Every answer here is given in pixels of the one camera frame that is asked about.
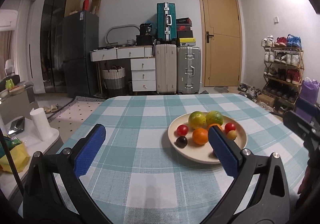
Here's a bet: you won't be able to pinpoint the brown longan with stem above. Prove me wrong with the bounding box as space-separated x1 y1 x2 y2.
226 130 238 140

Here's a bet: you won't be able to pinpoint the person's right hand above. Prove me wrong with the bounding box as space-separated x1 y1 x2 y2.
298 166 311 194

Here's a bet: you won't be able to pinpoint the purple bag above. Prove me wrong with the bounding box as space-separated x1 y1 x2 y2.
299 77 319 104

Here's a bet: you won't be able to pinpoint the right orange mandarin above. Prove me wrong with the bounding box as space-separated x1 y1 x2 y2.
207 123 224 132

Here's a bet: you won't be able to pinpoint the orange mandarin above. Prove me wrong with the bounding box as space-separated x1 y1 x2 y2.
192 128 208 146
207 123 224 132

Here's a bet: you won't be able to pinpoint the left orange mandarin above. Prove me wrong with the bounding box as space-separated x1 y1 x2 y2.
192 128 208 146

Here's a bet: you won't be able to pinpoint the green citrus fruit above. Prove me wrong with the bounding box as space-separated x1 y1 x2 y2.
206 110 223 125

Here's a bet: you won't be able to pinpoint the cream oval plate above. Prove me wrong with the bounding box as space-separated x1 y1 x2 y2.
167 113 248 165

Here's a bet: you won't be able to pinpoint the yellow-green citrus fruit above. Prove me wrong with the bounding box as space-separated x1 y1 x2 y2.
188 111 206 129

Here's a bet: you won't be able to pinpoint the small dark plum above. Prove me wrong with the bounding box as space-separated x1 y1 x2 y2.
175 136 188 148

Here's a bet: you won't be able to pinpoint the small red tomato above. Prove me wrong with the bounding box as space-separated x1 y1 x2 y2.
176 125 189 136

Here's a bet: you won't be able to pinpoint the teal plaid tablecloth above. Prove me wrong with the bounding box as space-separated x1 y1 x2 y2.
65 94 308 223

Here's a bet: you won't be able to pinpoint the wooden shoe rack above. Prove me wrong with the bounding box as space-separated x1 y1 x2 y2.
261 34 304 116

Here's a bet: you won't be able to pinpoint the white paper roll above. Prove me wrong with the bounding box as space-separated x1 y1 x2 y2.
30 108 53 141

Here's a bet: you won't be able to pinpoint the yellow plastic bag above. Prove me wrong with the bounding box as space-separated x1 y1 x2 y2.
0 136 30 173

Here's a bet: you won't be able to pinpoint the woven laundry basket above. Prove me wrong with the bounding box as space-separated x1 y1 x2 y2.
103 65 126 90

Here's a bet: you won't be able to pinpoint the beige suitcase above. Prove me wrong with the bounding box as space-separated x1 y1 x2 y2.
155 44 177 94

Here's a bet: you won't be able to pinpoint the silver suitcase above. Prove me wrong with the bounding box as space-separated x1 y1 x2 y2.
177 46 201 94

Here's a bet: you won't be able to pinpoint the white drawer desk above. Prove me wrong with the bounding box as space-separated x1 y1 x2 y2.
91 46 156 92

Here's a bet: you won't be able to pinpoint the wooden door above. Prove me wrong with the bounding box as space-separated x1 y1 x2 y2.
200 0 242 87

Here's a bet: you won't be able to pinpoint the black refrigerator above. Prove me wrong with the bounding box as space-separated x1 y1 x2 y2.
62 10 99 97

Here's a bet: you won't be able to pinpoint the stacked shoe boxes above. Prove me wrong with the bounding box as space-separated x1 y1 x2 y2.
176 17 196 46

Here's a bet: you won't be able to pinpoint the teal suitcase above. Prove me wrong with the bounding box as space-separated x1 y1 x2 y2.
157 2 177 42

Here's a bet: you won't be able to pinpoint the dark glass cabinet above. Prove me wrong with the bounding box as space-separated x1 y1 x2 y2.
40 0 81 93

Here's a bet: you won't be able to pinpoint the oval mirror frame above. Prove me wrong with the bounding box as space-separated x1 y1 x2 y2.
105 24 140 46

